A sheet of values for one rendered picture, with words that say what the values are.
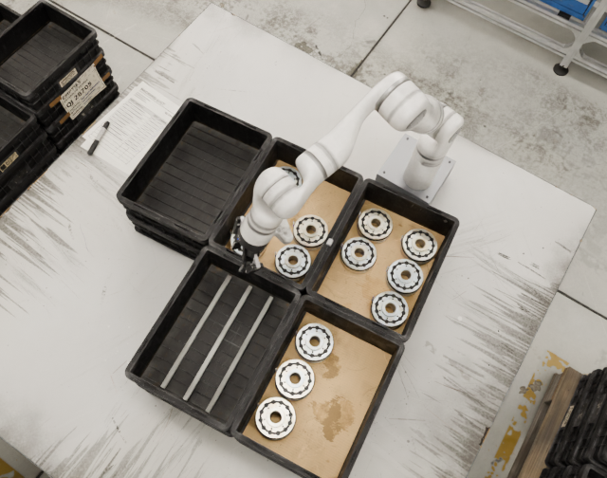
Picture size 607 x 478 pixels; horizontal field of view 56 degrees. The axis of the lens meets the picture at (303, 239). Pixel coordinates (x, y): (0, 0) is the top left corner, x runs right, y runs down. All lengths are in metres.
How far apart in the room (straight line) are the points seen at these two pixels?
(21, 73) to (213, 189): 1.15
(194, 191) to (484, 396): 1.04
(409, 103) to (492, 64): 2.18
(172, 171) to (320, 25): 1.72
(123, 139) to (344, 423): 1.18
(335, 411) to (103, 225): 0.93
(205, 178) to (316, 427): 0.80
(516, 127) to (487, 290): 1.41
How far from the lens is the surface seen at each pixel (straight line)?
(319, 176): 1.13
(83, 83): 2.62
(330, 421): 1.55
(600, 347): 2.79
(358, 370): 1.58
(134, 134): 2.07
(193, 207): 1.75
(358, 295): 1.63
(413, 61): 3.23
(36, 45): 2.73
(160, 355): 1.61
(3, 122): 2.68
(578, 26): 3.24
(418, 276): 1.65
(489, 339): 1.83
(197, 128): 1.89
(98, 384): 1.77
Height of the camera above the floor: 2.37
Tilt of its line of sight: 66 degrees down
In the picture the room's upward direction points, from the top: 5 degrees clockwise
